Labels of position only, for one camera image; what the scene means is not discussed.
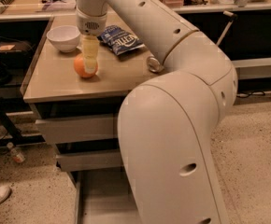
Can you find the white stick black handle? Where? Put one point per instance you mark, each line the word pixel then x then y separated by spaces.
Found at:
pixel 232 17

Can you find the blue chip bag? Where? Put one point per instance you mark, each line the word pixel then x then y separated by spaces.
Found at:
pixel 118 40

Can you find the orange fruit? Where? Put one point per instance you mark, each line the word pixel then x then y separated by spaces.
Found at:
pixel 81 68

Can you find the middle grey drawer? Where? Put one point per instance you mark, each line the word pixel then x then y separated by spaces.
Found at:
pixel 73 162

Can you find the grey drawer cabinet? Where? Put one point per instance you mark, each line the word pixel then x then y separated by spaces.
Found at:
pixel 54 90

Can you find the white bowl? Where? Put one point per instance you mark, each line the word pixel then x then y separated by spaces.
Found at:
pixel 64 38

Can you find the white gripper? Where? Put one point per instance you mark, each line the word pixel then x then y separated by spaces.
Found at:
pixel 91 24

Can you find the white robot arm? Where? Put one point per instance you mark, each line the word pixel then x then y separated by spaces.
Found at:
pixel 165 124

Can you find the plastic water bottle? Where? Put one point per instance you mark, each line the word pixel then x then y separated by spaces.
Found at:
pixel 15 153

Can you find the top grey drawer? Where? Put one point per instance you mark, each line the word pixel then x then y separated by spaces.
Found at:
pixel 77 129

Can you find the bottom open grey drawer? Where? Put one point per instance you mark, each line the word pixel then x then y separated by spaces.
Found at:
pixel 104 197

